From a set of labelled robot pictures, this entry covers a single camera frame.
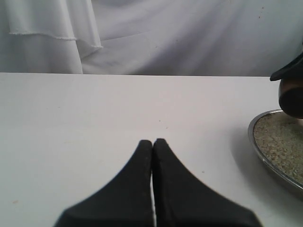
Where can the brown wooden cup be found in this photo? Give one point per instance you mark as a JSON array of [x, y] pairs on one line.
[[291, 97]]

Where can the steel pan of rice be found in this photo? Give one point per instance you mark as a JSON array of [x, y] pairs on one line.
[[277, 139]]

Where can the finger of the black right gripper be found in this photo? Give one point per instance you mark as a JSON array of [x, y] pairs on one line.
[[293, 70]]

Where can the white backdrop curtain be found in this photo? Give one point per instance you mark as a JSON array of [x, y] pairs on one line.
[[150, 37]]

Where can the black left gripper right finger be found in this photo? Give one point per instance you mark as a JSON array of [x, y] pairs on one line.
[[181, 200]]

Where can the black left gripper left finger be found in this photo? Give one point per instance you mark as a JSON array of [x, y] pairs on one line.
[[123, 202]]

